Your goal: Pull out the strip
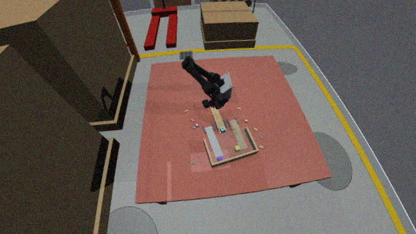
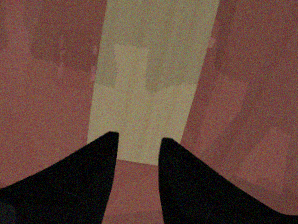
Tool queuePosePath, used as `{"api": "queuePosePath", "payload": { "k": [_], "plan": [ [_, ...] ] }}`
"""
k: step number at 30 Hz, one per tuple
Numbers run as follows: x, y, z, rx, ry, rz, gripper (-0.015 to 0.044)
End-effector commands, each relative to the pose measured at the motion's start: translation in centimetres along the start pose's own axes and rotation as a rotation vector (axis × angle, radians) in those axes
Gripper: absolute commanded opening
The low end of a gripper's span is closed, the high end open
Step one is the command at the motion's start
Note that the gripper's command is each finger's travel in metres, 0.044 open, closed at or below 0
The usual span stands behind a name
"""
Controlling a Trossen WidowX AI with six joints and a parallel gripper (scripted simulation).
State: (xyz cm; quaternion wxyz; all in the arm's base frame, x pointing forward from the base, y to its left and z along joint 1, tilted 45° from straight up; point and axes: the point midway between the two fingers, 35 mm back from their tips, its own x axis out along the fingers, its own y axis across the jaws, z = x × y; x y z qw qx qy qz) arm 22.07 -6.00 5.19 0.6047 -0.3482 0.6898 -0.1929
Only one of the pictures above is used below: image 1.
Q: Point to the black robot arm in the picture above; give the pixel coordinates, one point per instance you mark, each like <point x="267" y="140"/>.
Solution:
<point x="208" y="86"/>

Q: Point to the grey flat strip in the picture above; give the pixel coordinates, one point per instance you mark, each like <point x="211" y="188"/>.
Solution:
<point x="209" y="131"/>

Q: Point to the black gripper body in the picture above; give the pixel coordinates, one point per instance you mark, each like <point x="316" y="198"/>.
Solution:
<point x="207" y="103"/>

